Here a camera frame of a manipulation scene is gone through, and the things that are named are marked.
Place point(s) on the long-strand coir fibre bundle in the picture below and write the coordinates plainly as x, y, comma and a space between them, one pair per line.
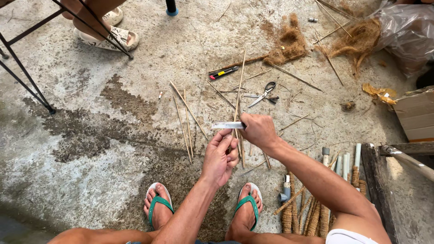
359, 42

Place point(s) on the person's left leg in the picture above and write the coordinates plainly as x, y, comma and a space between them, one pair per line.
101, 236

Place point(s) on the person's right foot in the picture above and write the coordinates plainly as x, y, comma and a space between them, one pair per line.
246, 217

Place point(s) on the person's right hand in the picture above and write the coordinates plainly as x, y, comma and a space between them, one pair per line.
261, 130

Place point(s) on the crumpled yellow paper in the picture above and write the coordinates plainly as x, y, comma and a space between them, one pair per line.
379, 93

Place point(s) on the person's foot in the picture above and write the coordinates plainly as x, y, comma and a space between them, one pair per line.
162, 213
246, 217

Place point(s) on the small silver metal piece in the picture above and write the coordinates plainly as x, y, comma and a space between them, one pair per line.
312, 20

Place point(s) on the black red utility knife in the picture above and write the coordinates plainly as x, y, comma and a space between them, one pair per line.
223, 72

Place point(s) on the black metal stool frame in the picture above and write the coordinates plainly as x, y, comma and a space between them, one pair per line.
20, 64

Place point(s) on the scattered bamboo sticks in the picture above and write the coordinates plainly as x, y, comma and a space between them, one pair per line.
187, 108

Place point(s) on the person's left hand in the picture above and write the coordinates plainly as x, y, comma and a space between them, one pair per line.
217, 162

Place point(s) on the cardboard box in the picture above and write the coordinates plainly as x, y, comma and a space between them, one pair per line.
417, 115

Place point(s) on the person's left foot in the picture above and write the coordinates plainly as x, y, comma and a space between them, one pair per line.
162, 213

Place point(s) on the white patterned slide sandal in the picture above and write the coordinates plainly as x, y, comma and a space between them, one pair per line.
117, 37
113, 17

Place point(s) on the bundle of coir-wrapped pipes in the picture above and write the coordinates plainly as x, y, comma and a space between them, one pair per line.
315, 217

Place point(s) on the person's right fingers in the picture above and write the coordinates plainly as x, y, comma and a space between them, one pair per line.
246, 130

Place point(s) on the steel blade knife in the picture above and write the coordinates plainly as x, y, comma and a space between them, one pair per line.
225, 125

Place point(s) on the weathered wooden plank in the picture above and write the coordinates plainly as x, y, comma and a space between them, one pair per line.
376, 183

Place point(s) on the small coir clump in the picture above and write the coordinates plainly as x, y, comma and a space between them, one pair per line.
348, 106

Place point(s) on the person's white shorts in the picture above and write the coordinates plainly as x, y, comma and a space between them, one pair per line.
349, 237

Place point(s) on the brown coir fibre pile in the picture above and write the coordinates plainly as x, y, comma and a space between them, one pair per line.
288, 40

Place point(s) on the black leg with blue cap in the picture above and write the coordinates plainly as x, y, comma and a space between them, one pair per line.
171, 8

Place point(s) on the long thin bamboo strip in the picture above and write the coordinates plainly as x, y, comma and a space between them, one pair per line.
239, 83

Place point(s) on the clear plastic bag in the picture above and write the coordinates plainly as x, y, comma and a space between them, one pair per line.
407, 30

